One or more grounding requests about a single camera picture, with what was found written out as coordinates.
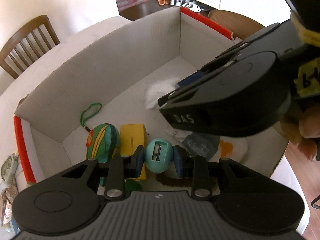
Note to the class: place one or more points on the patterned door rug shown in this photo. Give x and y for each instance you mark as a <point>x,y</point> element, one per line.
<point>131,1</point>

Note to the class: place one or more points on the yellow small box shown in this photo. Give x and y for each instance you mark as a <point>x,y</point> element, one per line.
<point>132,140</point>

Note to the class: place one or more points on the row of shoes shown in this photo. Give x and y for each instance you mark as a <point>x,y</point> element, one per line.
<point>186,3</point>

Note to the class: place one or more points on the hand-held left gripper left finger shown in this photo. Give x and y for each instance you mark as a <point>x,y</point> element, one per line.
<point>137,161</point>

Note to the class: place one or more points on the teal egg pencil sharpener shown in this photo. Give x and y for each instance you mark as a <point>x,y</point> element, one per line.
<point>158,155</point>

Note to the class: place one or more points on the green striped pouch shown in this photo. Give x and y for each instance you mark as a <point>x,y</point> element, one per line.
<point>103,142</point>

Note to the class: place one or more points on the orange slippers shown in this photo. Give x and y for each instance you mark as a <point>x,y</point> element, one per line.
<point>164,1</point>

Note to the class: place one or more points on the wooden curved-back chair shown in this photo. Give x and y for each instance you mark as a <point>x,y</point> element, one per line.
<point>240,22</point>

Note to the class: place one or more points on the wooden slat-back chair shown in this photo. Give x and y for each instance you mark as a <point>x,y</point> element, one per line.
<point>27,45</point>

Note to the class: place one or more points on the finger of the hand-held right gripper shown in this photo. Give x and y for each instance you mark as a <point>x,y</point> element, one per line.
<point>246,41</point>
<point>191,81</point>

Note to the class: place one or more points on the mint correction tape dispenser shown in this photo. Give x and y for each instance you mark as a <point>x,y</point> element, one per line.
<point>8,168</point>

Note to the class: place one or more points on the white plastic bag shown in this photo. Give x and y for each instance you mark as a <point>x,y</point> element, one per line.
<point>160,93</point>

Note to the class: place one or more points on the person's right hand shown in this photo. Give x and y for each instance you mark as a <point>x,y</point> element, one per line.
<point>308,135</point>

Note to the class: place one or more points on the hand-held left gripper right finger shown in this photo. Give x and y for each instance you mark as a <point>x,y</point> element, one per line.
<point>179,161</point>

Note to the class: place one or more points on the green fuzzy toy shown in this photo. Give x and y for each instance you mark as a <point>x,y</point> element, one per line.
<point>133,186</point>

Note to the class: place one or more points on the red cardboard box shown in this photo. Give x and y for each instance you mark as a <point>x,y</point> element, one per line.
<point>100,62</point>

